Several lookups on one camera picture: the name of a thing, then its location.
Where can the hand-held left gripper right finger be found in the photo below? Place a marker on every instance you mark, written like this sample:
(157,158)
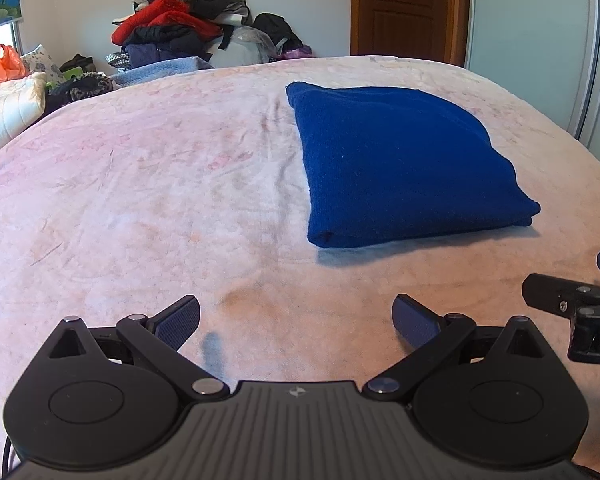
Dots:
(415,325)

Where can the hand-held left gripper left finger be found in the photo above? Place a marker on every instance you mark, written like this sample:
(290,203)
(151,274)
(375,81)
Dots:
(180,321)

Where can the blue beaded sweater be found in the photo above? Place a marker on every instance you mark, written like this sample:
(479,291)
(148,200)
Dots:
(405,170)

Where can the pile of clothes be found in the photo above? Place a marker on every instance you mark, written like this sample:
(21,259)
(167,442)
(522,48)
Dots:
(165,20)

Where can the pink blanket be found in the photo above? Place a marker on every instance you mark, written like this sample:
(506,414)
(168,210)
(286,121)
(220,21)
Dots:
(130,185)

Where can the pale sliding wardrobe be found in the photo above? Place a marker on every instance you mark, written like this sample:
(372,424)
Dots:
(530,50)

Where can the dark patterned cloth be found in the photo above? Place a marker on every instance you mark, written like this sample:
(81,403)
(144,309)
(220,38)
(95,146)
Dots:
(80,91)

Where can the light blue towel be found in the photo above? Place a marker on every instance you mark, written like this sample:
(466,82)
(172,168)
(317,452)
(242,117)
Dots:
(165,70)

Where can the green box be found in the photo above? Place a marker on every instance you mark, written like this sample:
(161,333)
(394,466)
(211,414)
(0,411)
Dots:
(77,75)

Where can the white quilted cushion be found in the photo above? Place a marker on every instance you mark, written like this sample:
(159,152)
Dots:
(10,110)

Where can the clear plastic bag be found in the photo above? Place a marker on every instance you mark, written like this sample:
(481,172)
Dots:
(245,47)

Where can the purple bag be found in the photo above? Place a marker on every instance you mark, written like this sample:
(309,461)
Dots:
(297,53)

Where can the floral pillow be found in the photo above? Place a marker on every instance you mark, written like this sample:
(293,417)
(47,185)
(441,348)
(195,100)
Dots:
(40,62)

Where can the black bag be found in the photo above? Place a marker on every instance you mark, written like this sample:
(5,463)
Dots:
(277,30)

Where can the brown wooden door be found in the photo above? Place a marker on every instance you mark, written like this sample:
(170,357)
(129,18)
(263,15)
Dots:
(405,10)

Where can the window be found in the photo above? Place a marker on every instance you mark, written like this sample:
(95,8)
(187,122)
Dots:
(0,36)

